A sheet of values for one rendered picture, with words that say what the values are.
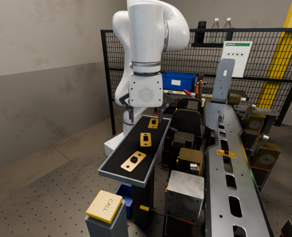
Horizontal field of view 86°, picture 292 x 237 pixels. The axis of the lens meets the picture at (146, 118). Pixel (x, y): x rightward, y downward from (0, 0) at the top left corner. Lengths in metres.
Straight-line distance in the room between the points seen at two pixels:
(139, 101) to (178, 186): 0.27
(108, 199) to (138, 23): 0.42
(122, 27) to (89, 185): 0.88
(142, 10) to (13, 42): 2.12
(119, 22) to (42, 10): 1.80
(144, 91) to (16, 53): 2.11
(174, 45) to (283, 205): 1.02
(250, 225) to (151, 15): 0.64
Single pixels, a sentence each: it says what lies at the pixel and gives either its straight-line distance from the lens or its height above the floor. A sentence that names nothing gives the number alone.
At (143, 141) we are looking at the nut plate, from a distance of 0.56.
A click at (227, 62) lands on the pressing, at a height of 1.31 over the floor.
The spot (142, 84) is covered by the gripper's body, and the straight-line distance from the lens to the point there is 0.46.
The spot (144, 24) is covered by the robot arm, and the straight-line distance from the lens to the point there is 0.43.
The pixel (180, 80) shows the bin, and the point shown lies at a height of 1.13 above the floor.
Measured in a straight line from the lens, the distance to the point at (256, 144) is 0.90.
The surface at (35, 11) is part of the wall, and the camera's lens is 2.56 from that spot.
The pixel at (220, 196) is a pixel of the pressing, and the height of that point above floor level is 1.00.
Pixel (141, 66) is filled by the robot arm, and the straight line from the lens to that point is 0.43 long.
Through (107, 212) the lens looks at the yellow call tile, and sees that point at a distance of 0.40.
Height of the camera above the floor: 1.50
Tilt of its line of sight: 28 degrees down
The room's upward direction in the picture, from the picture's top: straight up
